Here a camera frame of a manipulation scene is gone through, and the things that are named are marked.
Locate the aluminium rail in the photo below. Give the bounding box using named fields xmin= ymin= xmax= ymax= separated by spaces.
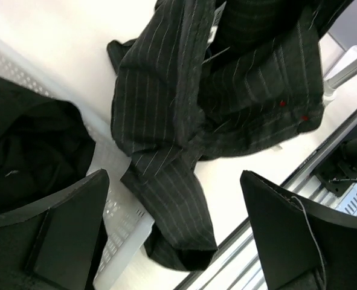
xmin=177 ymin=108 xmax=357 ymax=289

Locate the dark striped shirt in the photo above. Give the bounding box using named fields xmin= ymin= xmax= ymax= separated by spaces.
xmin=107 ymin=1 xmax=350 ymax=271

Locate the metal clothes rack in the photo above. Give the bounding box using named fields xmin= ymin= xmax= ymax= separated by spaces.
xmin=323 ymin=45 xmax=357 ymax=107

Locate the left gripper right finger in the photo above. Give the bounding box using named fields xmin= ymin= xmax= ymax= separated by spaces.
xmin=240 ymin=171 xmax=357 ymax=289

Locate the white slotted cable duct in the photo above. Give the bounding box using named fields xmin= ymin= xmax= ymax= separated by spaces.
xmin=335 ymin=184 xmax=357 ymax=216

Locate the black shirt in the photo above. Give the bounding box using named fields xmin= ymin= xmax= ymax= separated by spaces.
xmin=0 ymin=77 xmax=95 ymax=213

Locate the clear plastic basket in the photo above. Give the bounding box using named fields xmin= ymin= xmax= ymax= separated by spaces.
xmin=0 ymin=40 xmax=154 ymax=289

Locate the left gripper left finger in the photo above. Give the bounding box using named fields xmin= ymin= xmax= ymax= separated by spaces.
xmin=0 ymin=169 xmax=109 ymax=289

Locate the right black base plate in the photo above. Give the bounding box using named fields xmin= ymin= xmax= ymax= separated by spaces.
xmin=313 ymin=125 xmax=357 ymax=198

